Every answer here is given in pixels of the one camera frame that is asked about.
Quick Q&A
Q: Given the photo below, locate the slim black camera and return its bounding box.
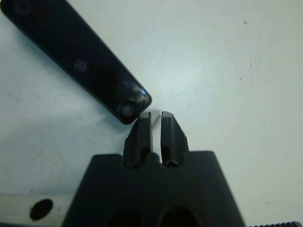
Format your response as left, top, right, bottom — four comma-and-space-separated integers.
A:
0, 0, 152, 125

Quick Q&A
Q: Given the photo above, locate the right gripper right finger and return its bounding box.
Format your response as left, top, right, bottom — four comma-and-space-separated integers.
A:
160, 110, 190, 166

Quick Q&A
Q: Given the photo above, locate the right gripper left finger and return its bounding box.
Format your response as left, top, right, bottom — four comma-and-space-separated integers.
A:
124, 112, 154, 167

